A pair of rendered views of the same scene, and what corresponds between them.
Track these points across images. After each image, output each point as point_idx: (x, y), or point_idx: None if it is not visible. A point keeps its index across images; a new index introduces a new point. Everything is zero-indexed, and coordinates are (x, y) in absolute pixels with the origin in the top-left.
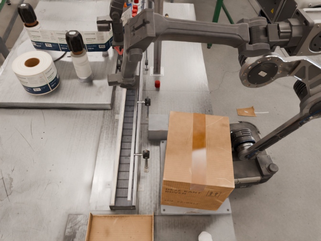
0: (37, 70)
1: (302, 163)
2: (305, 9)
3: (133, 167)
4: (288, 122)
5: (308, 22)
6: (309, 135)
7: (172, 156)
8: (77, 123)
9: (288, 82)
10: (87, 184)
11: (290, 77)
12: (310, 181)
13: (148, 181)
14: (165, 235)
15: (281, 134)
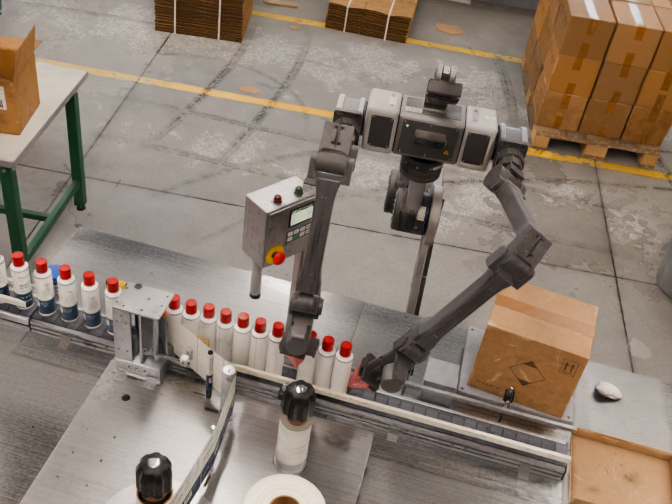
0: (314, 501)
1: (395, 297)
2: (504, 137)
3: (509, 429)
4: (423, 249)
5: (526, 145)
6: (345, 259)
7: (559, 342)
8: (394, 503)
9: (215, 220)
10: (521, 503)
11: (204, 211)
12: (430, 304)
13: (522, 427)
14: (597, 428)
15: (423, 271)
